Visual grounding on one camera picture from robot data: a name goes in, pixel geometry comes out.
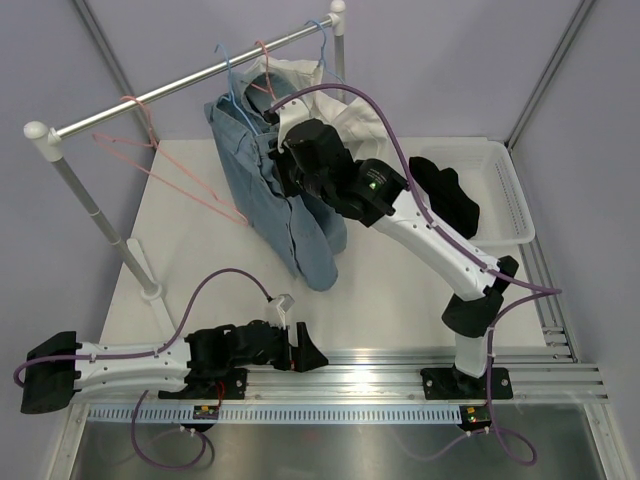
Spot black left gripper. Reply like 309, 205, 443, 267
229, 321, 327, 373

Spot pink wire hanger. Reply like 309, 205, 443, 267
91, 96, 249, 227

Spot black skirt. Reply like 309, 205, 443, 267
409, 156, 481, 240

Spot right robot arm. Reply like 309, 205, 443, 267
268, 119, 519, 400

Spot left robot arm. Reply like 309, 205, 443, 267
14, 320, 329, 415

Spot pink hanger with jeans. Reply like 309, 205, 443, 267
250, 40, 278, 102

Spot blue hanger with white shirt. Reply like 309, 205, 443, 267
305, 19, 345, 84

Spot blue hanger with denim shirt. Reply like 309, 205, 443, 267
213, 42, 264, 136

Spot white shirt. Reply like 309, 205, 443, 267
249, 55, 394, 156

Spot light blue denim shirt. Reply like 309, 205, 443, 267
204, 96, 347, 291

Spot blue denim jeans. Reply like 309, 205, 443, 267
209, 73, 352, 269

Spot white plastic basket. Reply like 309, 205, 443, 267
400, 137, 535, 248

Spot silver clothes rack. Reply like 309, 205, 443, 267
22, 0, 347, 304

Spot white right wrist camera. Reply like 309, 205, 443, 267
263, 95, 313, 153

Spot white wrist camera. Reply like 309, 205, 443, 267
263, 95, 313, 153
265, 294, 295, 328

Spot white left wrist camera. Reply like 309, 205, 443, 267
265, 294, 295, 328

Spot white slotted cable duct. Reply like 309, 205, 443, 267
87, 404, 462, 425

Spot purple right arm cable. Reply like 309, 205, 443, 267
272, 83, 564, 464

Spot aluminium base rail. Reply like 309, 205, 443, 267
72, 346, 608, 404

